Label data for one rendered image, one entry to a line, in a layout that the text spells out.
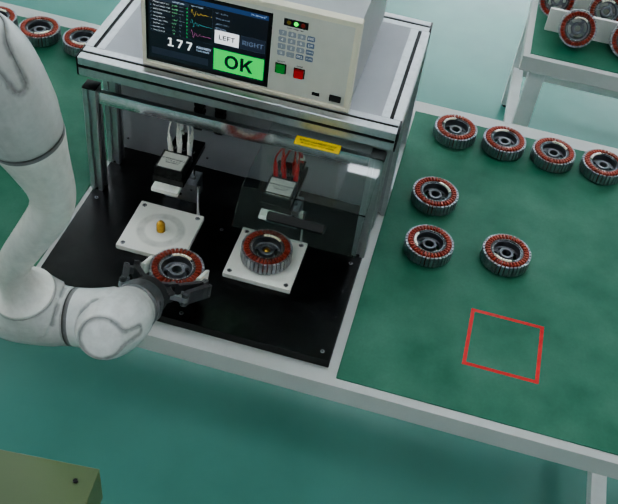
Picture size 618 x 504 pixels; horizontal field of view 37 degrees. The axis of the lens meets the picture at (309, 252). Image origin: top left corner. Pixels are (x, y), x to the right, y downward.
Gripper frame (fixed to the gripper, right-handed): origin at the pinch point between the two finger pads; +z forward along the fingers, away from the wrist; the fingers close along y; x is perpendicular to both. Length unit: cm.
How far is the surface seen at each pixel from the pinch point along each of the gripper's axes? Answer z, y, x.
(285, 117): 9.8, 13.8, 34.3
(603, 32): 126, 85, 66
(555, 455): -3, 82, -15
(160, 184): 14.6, -10.8, 13.1
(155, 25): 6.1, -14.9, 46.4
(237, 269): 11.5, 10.1, 0.0
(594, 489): 49, 106, -45
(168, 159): 16.1, -10.4, 18.6
